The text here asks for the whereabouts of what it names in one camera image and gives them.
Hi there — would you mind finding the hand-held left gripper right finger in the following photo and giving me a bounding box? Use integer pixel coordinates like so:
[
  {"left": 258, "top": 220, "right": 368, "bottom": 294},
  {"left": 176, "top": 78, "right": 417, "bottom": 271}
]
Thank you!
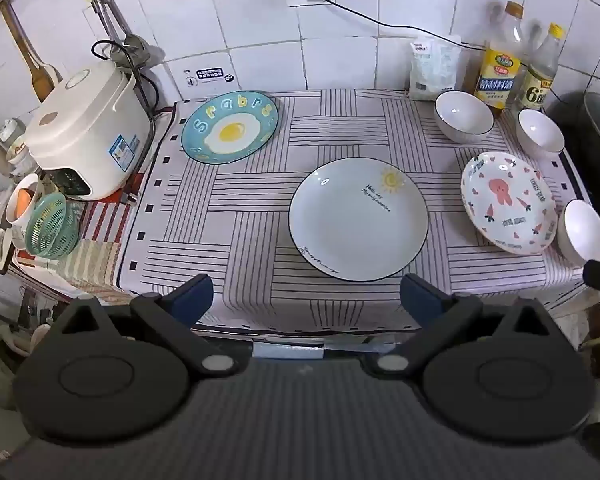
[{"left": 367, "top": 273, "right": 556, "bottom": 378}]

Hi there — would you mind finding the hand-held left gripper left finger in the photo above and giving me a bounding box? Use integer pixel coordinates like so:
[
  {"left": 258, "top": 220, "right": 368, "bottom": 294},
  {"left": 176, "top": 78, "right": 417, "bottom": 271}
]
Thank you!
[{"left": 60, "top": 273, "right": 235, "bottom": 377}]

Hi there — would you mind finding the white bowl with dark rim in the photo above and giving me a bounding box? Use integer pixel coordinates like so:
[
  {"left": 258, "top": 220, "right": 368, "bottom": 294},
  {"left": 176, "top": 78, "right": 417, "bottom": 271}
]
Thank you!
[
  {"left": 516, "top": 108, "right": 566, "bottom": 161},
  {"left": 557, "top": 199, "right": 600, "bottom": 268},
  {"left": 434, "top": 90, "right": 495, "bottom": 144}
]

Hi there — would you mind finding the white plate with sun print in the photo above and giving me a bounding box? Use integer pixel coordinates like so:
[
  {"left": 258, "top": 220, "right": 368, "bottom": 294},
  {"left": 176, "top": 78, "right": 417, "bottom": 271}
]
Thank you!
[{"left": 288, "top": 157, "right": 429, "bottom": 283}]

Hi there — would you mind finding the pink rabbit print plate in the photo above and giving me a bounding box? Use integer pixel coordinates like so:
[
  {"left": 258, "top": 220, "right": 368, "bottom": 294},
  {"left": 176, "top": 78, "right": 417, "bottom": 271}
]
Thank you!
[{"left": 461, "top": 151, "right": 559, "bottom": 256}]

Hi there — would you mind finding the blue fried egg plate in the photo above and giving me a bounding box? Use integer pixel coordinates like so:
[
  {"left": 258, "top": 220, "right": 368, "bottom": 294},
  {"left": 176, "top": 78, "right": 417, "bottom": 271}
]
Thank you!
[{"left": 181, "top": 91, "right": 280, "bottom": 166}]

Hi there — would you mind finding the striped white tablecloth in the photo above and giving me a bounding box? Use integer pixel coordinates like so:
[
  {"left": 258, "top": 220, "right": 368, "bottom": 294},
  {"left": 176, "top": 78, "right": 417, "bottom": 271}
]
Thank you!
[{"left": 115, "top": 89, "right": 600, "bottom": 333}]

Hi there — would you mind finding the beige checked towel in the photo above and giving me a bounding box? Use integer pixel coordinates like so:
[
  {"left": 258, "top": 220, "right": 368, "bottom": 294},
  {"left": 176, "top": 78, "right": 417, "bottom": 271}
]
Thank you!
[{"left": 55, "top": 240, "right": 131, "bottom": 306}]

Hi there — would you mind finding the red striped cloth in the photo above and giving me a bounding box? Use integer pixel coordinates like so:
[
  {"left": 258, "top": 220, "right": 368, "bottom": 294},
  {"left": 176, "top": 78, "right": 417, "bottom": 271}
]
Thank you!
[{"left": 10, "top": 170, "right": 146, "bottom": 271}]

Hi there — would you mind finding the black wok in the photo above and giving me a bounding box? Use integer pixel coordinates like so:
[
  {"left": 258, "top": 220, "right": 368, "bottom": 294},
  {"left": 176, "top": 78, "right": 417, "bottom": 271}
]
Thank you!
[{"left": 545, "top": 89, "right": 600, "bottom": 221}]

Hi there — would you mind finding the green plastic basket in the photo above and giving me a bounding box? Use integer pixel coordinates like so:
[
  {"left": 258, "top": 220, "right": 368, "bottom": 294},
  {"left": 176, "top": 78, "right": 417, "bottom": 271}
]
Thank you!
[{"left": 25, "top": 192, "right": 81, "bottom": 261}]

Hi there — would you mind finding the white cup with orange contents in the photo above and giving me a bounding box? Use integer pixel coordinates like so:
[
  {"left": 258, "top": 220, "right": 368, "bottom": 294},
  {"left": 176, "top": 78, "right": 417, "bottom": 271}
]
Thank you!
[{"left": 4, "top": 173, "right": 46, "bottom": 251}]

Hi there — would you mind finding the white rice cooker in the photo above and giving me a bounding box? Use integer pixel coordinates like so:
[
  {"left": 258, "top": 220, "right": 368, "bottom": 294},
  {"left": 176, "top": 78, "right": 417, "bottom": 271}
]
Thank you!
[{"left": 24, "top": 60, "right": 153, "bottom": 202}]

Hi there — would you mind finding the clear vinegar bottle yellow cap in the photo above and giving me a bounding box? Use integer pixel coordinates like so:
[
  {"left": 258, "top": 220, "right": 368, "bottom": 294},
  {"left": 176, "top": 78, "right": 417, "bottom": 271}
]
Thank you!
[{"left": 515, "top": 23, "right": 567, "bottom": 113}]

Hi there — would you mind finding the yellow label oil bottle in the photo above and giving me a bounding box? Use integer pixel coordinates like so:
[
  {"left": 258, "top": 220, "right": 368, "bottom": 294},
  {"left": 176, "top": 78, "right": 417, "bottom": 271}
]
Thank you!
[{"left": 474, "top": 1, "right": 526, "bottom": 117}]

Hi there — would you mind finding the white food packet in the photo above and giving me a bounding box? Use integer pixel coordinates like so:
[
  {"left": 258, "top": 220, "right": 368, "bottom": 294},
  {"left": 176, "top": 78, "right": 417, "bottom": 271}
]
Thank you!
[{"left": 408, "top": 37, "right": 462, "bottom": 102}]

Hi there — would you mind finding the wooden spatula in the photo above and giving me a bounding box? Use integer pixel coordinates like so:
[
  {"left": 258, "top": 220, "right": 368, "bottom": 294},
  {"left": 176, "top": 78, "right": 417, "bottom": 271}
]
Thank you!
[{"left": 0, "top": 0, "right": 56, "bottom": 103}]

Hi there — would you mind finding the hanging metal ladle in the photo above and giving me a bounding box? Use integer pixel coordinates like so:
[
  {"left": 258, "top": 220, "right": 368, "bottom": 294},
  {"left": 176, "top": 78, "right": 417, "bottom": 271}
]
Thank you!
[{"left": 77, "top": 0, "right": 153, "bottom": 68}]

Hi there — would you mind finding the black rice cooker cable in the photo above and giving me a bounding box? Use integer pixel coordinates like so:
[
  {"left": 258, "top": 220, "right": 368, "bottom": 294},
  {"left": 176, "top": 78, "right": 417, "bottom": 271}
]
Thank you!
[{"left": 91, "top": 39, "right": 161, "bottom": 206}]

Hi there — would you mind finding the small wall label sticker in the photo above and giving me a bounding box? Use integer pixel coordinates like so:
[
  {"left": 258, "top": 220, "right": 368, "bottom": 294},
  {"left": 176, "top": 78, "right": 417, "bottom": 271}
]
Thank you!
[{"left": 184, "top": 67, "right": 236, "bottom": 88}]

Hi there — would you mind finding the black power cable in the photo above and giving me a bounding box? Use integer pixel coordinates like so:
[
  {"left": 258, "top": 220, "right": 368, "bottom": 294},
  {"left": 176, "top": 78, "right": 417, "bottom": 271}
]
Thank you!
[{"left": 310, "top": 0, "right": 486, "bottom": 52}]

